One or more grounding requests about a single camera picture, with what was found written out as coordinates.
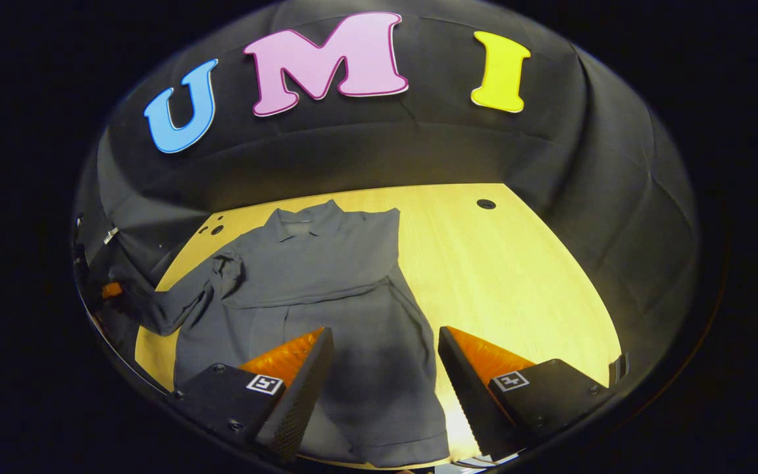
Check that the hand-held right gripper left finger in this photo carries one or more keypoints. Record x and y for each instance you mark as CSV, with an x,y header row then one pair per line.
x,y
300,395

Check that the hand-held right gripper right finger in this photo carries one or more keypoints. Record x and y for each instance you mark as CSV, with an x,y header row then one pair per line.
x,y
468,395

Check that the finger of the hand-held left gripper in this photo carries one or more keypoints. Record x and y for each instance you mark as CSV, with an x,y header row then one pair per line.
x,y
110,289

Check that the grey polo shirt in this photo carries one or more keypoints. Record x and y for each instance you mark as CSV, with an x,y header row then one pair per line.
x,y
326,276

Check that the small white clip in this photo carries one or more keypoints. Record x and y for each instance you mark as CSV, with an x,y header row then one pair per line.
x,y
110,235

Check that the black backdrop cloth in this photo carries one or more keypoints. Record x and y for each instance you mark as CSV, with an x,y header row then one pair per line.
x,y
418,151

